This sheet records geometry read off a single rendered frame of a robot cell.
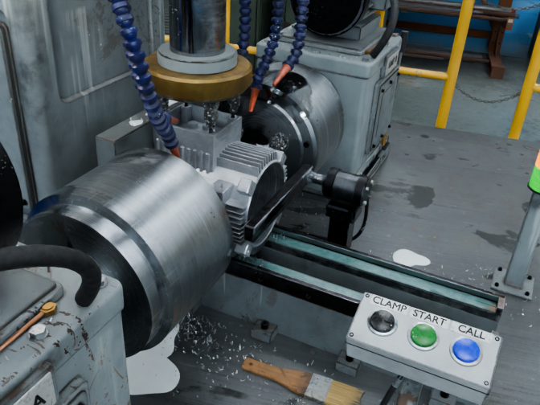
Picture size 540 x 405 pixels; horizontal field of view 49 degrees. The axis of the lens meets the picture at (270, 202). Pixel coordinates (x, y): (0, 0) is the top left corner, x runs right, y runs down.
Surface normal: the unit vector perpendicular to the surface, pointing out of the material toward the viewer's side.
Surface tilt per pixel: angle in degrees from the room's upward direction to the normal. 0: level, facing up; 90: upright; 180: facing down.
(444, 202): 0
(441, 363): 21
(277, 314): 90
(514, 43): 90
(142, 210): 28
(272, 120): 90
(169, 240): 54
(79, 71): 90
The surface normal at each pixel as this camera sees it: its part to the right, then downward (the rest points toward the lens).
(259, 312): -0.43, 0.44
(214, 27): 0.62, 0.44
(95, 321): 0.90, 0.26
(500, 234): 0.06, -0.86
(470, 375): -0.10, -0.64
